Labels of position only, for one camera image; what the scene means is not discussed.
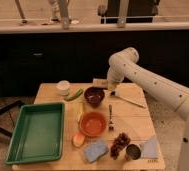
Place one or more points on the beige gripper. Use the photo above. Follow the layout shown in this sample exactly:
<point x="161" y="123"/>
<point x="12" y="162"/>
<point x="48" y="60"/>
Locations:
<point x="112" y="85"/>

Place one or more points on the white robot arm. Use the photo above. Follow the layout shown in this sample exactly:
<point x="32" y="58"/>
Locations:
<point x="123" y="64"/>

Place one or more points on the purple bowl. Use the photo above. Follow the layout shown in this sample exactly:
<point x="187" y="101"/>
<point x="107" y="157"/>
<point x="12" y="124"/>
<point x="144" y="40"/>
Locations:
<point x="94" y="96"/>

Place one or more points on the orange bowl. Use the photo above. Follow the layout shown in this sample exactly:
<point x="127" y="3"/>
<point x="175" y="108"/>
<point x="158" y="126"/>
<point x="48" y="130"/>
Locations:
<point x="92" y="124"/>

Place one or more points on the green pepper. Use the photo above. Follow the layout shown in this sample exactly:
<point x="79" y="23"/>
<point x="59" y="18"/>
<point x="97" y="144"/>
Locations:
<point x="74" y="96"/>

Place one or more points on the yellow banana toy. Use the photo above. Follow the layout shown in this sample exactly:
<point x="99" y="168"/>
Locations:
<point x="80" y="111"/>

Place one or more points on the metal fork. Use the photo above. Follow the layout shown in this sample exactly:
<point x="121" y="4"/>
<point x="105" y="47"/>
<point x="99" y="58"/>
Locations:
<point x="111" y="124"/>

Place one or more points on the white paper cup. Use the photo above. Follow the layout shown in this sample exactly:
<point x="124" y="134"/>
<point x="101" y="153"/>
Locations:
<point x="63" y="87"/>

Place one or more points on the bunch of dark grapes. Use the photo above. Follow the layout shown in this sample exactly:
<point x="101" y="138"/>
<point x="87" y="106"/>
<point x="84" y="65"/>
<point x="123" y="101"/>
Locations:
<point x="119" y="144"/>

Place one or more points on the orange peach toy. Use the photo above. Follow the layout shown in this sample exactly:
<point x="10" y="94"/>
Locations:
<point x="78" y="139"/>

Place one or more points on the metal cup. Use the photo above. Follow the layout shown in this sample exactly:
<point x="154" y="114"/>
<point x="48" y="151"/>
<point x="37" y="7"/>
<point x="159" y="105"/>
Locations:
<point x="133" y="152"/>

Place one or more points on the blue sponge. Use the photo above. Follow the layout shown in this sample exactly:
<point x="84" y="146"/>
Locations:
<point x="95" y="150"/>

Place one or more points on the grey folded cloth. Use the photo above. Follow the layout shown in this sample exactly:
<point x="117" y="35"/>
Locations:
<point x="149" y="148"/>

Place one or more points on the green plastic tray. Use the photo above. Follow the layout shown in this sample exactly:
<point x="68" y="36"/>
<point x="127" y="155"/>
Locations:
<point x="38" y="134"/>

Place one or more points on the wooden handled brush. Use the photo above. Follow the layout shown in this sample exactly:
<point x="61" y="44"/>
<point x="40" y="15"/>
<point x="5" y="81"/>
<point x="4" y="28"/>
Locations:
<point x="117" y="95"/>

